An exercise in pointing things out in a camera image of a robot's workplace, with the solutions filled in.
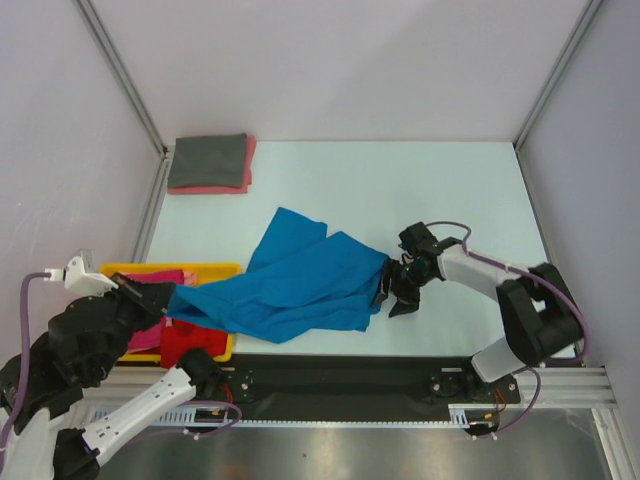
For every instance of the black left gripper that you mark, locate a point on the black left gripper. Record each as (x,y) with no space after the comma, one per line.
(152,297)

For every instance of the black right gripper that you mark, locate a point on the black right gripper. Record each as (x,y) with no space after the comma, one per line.
(407,300)

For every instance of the blue t-shirt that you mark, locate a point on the blue t-shirt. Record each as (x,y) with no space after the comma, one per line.
(300,278)

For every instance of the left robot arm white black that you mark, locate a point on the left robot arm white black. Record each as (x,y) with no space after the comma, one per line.
(37,396)

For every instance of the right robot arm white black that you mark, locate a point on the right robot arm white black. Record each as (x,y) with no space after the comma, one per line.
(538,316)

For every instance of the magenta t-shirt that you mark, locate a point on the magenta t-shirt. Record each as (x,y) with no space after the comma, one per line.
(151,338)

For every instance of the red t-shirt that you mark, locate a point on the red t-shirt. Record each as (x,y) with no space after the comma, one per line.
(180,337)

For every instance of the yellow plastic bin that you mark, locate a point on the yellow plastic bin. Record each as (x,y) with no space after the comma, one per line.
(195,275)

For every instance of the folded grey t-shirt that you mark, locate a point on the folded grey t-shirt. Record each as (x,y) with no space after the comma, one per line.
(206,161)

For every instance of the folded salmon pink t-shirt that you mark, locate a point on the folded salmon pink t-shirt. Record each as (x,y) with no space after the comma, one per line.
(250,151)

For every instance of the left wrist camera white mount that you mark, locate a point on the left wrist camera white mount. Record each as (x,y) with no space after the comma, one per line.
(80,277)

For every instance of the grey slotted cable duct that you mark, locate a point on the grey slotted cable duct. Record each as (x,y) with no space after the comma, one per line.
(208,417)

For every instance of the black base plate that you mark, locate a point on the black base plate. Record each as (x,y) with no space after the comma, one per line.
(347,387)

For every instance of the aluminium front rail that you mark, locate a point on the aluminium front rail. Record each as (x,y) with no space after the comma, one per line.
(561,388)

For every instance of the right aluminium frame post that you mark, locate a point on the right aluminium frame post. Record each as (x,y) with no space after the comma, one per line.
(577,36)

